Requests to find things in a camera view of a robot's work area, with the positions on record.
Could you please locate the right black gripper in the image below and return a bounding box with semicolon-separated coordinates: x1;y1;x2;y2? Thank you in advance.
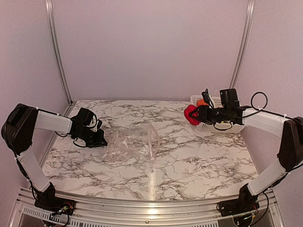
188;105;229;125

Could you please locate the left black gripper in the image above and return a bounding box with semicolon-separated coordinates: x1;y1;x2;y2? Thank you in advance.
76;127;107;148

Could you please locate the orange fake pepper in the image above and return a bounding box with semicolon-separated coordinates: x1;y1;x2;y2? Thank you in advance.
196;99;208;106

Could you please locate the clear zip top bag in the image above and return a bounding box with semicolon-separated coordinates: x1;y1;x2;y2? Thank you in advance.
99;123;160;162

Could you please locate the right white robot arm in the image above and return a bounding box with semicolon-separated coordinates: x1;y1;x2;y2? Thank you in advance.
184;88;303;212

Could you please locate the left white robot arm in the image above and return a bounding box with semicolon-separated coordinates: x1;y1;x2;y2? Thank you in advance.
1;104;107;210

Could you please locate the white plastic basket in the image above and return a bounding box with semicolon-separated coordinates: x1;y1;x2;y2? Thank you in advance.
190;94;244;132

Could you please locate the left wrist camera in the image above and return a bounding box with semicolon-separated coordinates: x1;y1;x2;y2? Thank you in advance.
93;120;102;131

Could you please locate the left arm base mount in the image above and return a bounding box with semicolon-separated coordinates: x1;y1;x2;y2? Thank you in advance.
35;197;76;216

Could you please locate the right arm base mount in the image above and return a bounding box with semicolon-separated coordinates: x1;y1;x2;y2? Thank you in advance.
216;199;259;217

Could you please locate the front aluminium rail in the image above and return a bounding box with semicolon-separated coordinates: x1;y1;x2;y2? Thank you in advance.
8;188;285;227

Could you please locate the right aluminium frame post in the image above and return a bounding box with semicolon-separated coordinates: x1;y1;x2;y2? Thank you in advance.
229;0;256;88

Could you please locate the aluminium frame post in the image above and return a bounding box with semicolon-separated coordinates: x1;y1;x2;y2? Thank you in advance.
229;0;256;88
45;0;73;105

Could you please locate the left aluminium frame post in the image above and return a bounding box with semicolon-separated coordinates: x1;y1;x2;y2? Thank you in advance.
45;0;73;105

